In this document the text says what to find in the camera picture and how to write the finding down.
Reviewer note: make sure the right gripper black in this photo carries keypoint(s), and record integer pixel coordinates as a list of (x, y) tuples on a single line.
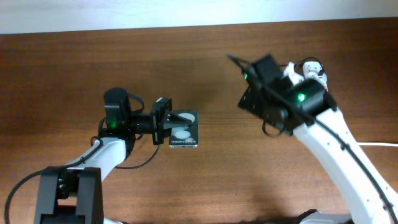
[(249, 104)]

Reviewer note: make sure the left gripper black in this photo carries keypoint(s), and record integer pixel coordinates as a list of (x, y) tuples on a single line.
[(161, 121)]

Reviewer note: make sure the black Galaxy flip phone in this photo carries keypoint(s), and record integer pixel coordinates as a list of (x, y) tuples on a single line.
[(185, 136)]

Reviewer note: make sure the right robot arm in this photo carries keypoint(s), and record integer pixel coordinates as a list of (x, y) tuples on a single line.
[(324, 132)]

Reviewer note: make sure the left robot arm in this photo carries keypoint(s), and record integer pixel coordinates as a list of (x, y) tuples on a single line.
[(73, 193)]

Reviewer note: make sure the white power strip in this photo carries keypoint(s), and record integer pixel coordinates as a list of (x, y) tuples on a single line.
[(314, 70)]

